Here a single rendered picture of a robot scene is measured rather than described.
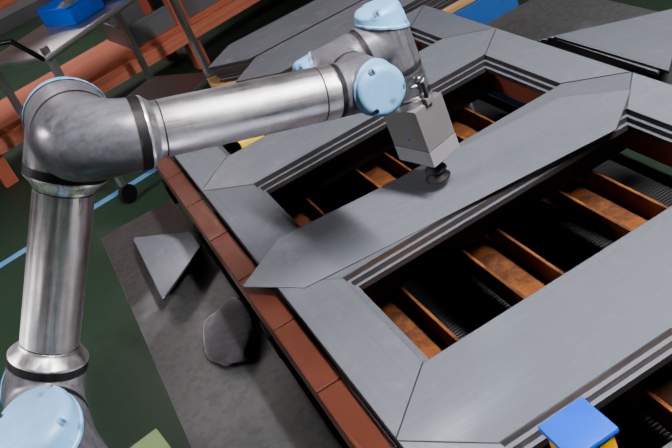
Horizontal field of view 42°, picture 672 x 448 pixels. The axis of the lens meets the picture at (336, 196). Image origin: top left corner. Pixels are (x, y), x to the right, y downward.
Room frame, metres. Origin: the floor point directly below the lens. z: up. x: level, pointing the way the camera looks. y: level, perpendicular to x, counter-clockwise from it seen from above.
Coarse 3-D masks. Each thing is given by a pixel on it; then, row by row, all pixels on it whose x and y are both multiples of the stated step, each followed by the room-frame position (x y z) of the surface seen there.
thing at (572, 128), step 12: (540, 108) 1.40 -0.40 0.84; (552, 108) 1.38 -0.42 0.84; (564, 108) 1.36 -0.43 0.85; (576, 108) 1.34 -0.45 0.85; (528, 120) 1.37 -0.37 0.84; (540, 120) 1.36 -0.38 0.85; (552, 120) 1.34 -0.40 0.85; (564, 120) 1.32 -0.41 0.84; (576, 120) 1.31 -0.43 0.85; (588, 120) 1.29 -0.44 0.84; (552, 132) 1.30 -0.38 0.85; (564, 132) 1.29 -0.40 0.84; (576, 132) 1.27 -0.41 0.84; (588, 132) 1.25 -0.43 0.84; (600, 132) 1.24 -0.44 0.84; (564, 144) 1.25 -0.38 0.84; (576, 144) 1.24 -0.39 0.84
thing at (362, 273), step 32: (416, 32) 2.01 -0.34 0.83; (480, 64) 1.70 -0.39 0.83; (544, 96) 1.43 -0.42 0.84; (384, 128) 1.64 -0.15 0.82; (640, 128) 1.23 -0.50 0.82; (320, 160) 1.60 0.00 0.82; (576, 160) 1.24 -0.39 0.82; (512, 192) 1.21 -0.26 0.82; (448, 224) 1.19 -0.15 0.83; (384, 256) 1.17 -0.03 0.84; (416, 256) 1.17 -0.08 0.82; (384, 320) 1.02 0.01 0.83; (416, 352) 0.93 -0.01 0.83; (640, 352) 0.76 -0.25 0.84; (352, 384) 0.92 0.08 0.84; (608, 384) 0.74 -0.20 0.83; (544, 416) 0.73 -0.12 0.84
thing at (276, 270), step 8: (280, 240) 1.33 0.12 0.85; (272, 248) 1.32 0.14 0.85; (280, 248) 1.31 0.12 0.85; (264, 256) 1.31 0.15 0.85; (272, 256) 1.30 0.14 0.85; (280, 256) 1.29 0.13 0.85; (288, 256) 1.27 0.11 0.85; (264, 264) 1.28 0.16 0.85; (272, 264) 1.27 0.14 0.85; (280, 264) 1.26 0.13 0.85; (288, 264) 1.25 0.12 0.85; (264, 272) 1.26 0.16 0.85; (272, 272) 1.25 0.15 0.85; (280, 272) 1.24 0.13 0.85; (288, 272) 1.23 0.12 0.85; (296, 272) 1.22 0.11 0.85; (264, 280) 1.24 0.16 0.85; (272, 280) 1.23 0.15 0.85; (280, 280) 1.22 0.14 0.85; (288, 280) 1.21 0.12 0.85; (296, 280) 1.20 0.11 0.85
